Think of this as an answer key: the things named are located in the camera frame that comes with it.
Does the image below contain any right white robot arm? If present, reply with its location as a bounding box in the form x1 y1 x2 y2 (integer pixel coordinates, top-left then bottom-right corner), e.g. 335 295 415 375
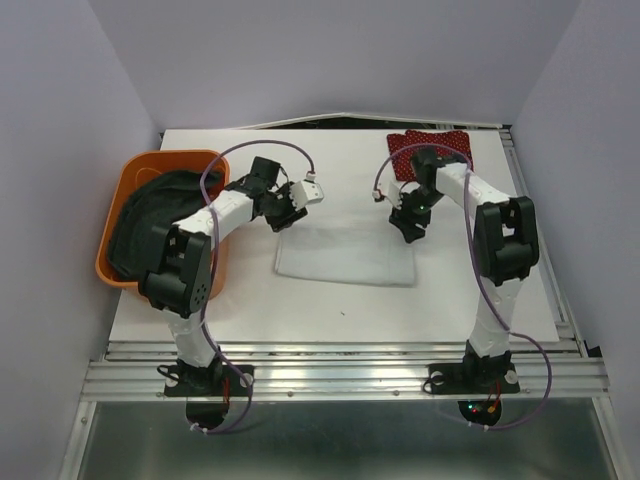
374 143 540 390

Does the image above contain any red polka dot skirt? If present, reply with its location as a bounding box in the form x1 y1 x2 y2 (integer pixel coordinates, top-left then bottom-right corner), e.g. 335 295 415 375
387 130 472 182

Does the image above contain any aluminium mounting rail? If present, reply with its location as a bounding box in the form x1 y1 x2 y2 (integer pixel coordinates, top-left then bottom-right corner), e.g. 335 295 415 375
81 340 610 402

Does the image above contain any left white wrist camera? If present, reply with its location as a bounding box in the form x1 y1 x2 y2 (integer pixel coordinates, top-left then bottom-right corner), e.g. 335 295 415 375
290 180 324 210

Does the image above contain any orange plastic bin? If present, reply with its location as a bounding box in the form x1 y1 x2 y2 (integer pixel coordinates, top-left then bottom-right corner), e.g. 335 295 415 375
95 149 218 296

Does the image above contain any purple cable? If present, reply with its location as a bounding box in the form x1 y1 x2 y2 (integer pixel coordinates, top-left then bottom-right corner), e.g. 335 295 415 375
373 144 555 434
189 139 317 435

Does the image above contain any white skirt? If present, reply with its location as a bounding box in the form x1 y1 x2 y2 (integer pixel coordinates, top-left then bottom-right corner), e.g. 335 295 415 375
274 226 416 288

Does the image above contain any dark grey dotted skirt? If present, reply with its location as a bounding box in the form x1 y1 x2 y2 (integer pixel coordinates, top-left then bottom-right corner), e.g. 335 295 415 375
107 170 204 282

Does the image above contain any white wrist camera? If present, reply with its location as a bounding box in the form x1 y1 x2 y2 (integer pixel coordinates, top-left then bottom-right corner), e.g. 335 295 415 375
290 180 324 210
378 181 407 209

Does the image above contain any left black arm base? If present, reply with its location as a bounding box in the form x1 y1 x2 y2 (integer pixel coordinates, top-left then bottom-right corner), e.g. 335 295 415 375
156 360 248 398

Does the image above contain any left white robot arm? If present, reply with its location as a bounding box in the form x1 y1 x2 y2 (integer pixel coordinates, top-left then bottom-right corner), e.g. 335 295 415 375
138 157 324 394

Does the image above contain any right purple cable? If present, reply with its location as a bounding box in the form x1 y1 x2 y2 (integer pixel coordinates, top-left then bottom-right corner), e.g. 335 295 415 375
373 144 555 434

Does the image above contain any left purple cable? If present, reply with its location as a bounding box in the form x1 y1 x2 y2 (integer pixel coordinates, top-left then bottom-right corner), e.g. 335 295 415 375
189 139 317 435

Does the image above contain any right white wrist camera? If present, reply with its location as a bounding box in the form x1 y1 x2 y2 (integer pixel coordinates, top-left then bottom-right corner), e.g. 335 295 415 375
378 181 407 209

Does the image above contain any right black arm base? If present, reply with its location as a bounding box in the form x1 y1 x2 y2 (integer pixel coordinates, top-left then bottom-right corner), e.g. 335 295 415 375
423 355 521 396

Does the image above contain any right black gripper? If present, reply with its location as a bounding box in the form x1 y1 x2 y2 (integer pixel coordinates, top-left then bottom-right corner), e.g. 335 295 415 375
388 185 444 243

